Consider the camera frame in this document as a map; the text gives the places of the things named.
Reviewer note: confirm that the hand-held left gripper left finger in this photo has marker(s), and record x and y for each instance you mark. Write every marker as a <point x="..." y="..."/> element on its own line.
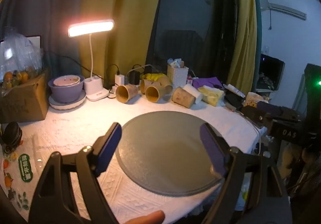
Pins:
<point x="110" y="150"/>

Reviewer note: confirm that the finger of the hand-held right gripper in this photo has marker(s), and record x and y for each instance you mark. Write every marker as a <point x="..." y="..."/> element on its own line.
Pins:
<point x="253" y="113"/>
<point x="273" y="111"/>

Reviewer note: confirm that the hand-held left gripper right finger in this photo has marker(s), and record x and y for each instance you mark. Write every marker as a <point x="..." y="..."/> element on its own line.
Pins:
<point x="213" y="153"/>

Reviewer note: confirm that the brown bamboo cup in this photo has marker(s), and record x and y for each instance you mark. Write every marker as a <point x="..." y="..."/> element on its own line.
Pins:
<point x="153" y="94"/>
<point x="164" y="83"/>
<point x="126" y="93"/>

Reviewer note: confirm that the brown speckled cup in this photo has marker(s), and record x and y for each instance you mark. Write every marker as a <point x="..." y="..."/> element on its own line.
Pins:
<point x="183" y="98"/>

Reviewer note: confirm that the person's left hand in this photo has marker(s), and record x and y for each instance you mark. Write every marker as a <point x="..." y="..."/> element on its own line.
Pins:
<point x="148" y="217"/>

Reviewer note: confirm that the printed mug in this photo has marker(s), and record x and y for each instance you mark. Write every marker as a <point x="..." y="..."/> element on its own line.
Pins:
<point x="252" y="100"/>

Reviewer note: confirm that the black pouch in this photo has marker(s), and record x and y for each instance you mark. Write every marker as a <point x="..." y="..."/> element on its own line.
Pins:
<point x="232" y="101"/>

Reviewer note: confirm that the white tube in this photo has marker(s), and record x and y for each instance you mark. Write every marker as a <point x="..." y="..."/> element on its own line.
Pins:
<point x="234" y="90"/>

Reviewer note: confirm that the white quilted tablecloth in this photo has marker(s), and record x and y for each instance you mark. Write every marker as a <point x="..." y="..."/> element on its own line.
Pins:
<point x="75" y="133"/>

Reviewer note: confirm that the black monitor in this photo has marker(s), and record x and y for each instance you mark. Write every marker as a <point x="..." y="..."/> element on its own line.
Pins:
<point x="270" y="71"/>

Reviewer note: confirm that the grey round plate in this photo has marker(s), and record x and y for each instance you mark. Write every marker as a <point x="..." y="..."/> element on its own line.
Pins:
<point x="170" y="153"/>

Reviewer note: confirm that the yellow sponge pack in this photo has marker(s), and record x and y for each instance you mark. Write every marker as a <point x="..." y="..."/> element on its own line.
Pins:
<point x="212" y="95"/>

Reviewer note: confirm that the purple cloth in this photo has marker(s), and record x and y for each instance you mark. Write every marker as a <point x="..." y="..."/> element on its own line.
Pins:
<point x="208" y="81"/>

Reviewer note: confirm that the white plate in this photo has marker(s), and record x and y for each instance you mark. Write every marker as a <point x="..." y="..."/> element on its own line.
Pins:
<point x="67" y="106"/>

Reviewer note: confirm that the white tissue roll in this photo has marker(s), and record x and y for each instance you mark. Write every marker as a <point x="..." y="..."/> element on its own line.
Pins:
<point x="194" y="92"/>

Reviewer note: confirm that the white power adapter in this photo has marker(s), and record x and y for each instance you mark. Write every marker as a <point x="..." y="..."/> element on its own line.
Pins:
<point x="119" y="79"/>

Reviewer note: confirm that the purple bowl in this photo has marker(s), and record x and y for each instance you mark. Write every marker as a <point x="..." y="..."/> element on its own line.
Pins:
<point x="66" y="93"/>

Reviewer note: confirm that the narrow yellow curtain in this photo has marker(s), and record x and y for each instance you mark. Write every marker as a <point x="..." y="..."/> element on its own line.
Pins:
<point x="244" y="38"/>

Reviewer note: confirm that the black power adapter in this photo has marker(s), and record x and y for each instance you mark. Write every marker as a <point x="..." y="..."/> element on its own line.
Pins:
<point x="134" y="77"/>

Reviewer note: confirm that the white woven basket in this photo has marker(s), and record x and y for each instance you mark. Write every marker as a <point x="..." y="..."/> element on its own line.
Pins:
<point x="177" y="77"/>

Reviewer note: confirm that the yellow cloth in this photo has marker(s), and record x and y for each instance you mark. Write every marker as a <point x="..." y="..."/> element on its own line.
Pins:
<point x="152" y="76"/>

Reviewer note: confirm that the fruit printed plastic bag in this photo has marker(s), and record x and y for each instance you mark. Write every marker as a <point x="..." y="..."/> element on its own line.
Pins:
<point x="23" y="171"/>

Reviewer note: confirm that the small packets in basket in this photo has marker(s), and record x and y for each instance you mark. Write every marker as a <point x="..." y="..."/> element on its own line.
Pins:
<point x="175" y="62"/>

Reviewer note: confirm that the cardboard box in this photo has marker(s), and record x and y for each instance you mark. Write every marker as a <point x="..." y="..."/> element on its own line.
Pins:
<point x="22" y="103"/>

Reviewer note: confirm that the black round case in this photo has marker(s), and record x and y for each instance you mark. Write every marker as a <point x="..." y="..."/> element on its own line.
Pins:
<point x="11" y="135"/>

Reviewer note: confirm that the white air conditioner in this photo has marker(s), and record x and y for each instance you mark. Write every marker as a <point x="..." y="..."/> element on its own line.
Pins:
<point x="283" y="8"/>

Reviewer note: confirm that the dark window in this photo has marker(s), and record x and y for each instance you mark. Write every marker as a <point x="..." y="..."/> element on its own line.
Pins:
<point x="195" y="26"/>

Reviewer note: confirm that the white desk lamp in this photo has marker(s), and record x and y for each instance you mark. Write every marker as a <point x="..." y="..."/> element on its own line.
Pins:
<point x="91" y="28"/>

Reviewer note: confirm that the clear bag of oranges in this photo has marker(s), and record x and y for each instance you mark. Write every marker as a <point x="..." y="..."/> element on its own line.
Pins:
<point x="20" y="61"/>

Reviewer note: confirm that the grey blue curtain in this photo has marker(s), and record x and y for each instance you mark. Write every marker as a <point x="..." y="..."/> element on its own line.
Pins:
<point x="45" y="1"/>

